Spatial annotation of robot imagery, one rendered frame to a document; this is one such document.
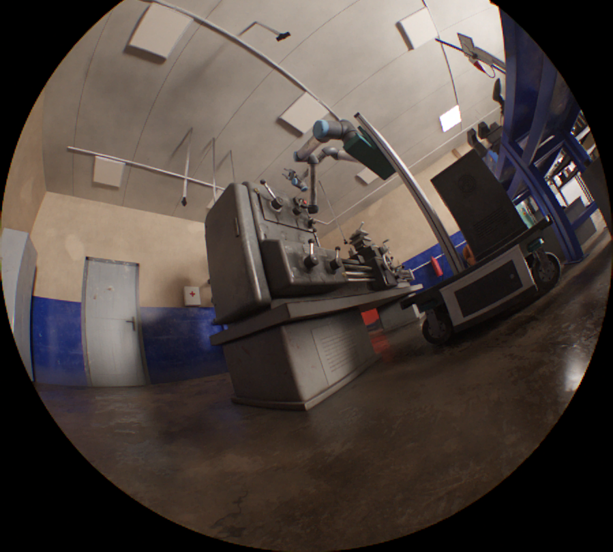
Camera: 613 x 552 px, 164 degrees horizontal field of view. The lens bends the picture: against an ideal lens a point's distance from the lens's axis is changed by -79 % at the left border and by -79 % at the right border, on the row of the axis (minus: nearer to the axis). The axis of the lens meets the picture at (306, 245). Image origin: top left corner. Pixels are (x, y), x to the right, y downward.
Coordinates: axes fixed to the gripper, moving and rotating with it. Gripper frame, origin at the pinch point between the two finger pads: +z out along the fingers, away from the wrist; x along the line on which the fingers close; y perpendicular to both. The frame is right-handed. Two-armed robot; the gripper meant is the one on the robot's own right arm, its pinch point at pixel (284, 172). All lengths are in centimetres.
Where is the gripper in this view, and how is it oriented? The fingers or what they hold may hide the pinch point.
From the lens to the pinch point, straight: 260.6
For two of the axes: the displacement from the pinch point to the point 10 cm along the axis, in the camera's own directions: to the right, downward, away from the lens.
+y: 6.8, 3.4, -6.5
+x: -3.4, 9.3, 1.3
